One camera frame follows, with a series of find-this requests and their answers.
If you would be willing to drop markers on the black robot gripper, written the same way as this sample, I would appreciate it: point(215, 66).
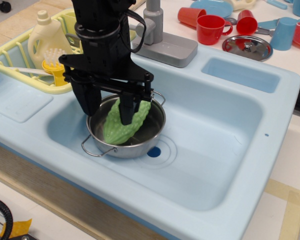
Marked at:
point(105, 63)

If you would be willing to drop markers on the blue plastic cup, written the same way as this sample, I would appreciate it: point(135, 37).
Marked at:
point(283, 35)

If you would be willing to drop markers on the stainless steel pot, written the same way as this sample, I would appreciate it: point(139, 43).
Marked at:
point(143, 140)

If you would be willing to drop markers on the red plastic cup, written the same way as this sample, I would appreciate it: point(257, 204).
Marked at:
point(246, 23)

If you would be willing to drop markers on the light blue toy sink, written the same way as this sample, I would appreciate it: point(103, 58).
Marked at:
point(226, 119)

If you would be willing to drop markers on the yellow dish brush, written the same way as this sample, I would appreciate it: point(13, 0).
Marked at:
point(52, 65)

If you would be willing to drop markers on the red cup lying down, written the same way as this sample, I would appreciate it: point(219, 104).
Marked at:
point(189, 16)

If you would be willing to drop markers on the blue toy utensil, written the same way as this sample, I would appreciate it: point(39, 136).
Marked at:
point(268, 25)

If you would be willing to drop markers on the blue plastic plate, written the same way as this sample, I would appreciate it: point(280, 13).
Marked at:
point(219, 8)

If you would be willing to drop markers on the cream detergent bottle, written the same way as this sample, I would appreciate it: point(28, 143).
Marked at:
point(46, 34)

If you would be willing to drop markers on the red mug with handle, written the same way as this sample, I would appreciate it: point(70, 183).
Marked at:
point(210, 28)

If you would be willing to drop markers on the grey toy spatula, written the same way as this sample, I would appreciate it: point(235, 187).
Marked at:
point(73, 40)

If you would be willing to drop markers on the grey toy faucet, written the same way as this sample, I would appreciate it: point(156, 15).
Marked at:
point(152, 42)

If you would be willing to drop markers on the yellow tape piece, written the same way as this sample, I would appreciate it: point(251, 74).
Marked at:
point(20, 228)

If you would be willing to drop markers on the green bumpy squash toy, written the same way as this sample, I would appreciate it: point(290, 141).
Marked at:
point(114, 132)

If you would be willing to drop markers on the white toy utensil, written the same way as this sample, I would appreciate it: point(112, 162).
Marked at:
point(30, 71)

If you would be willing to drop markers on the yellow dish rack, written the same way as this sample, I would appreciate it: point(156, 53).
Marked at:
point(14, 56)

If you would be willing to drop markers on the steel pot lid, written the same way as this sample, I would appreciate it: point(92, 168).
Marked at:
point(247, 46)

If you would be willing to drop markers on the black caster wheel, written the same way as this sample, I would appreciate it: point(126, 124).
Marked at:
point(5, 6)

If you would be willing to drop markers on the cream toy item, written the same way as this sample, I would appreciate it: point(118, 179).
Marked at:
point(242, 4)

